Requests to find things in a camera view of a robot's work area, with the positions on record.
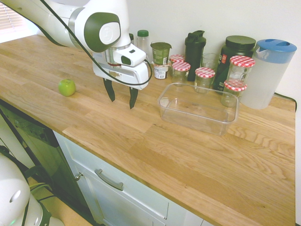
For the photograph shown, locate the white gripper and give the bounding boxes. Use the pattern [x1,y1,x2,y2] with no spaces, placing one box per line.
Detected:
[92,53,151,110]

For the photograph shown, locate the green apple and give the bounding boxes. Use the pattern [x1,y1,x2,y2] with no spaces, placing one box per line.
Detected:
[58,79,77,97]

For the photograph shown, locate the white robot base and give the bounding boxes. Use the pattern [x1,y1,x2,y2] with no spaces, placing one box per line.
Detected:
[0,150,64,226]

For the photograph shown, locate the clear plastic container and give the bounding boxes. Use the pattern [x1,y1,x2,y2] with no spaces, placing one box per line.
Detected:
[157,82,239,137]

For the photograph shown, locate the white labelled yogurt cup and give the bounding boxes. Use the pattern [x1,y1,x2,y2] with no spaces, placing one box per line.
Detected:
[151,61,172,80]

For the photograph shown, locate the clear bottle green cap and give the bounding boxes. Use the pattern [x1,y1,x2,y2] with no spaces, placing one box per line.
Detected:
[136,29,151,62]

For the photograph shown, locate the green yogurt cup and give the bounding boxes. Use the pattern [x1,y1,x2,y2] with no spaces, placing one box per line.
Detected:
[150,41,173,65]

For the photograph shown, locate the small jar red checkered lid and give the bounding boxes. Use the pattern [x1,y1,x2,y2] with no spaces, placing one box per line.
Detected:
[171,61,191,87]
[169,54,186,64]
[220,81,247,108]
[194,67,216,94]

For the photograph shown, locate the black shaker bottle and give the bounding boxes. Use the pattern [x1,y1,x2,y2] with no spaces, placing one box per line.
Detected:
[184,30,207,82]

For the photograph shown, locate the black dishwasher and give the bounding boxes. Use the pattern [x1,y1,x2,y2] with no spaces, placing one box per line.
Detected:
[0,98,96,224]

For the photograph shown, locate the clear drinking glass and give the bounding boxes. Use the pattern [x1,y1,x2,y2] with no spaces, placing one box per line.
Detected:
[201,53,220,71]

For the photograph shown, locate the white cabinet drawer front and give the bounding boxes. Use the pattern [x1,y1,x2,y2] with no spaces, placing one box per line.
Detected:
[53,130,205,226]

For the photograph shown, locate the tall jar red checkered lid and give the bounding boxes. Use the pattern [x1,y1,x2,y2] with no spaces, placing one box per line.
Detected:
[229,56,256,88]

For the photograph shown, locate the black protein powder tub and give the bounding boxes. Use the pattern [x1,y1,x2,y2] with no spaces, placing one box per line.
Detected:
[213,35,256,95]

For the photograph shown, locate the window blind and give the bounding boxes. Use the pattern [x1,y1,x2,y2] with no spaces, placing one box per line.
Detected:
[0,2,25,31]

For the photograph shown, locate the blue lid plastic pitcher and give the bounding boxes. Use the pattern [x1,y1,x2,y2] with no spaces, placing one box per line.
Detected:
[239,39,298,110]

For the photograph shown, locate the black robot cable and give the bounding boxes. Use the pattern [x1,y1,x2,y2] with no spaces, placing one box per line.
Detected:
[40,0,153,86]

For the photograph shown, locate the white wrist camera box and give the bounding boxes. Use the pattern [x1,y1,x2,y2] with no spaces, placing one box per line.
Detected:
[113,43,147,67]

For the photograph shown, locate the silver drawer handle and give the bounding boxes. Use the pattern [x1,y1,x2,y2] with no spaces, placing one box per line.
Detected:
[94,169,124,191]

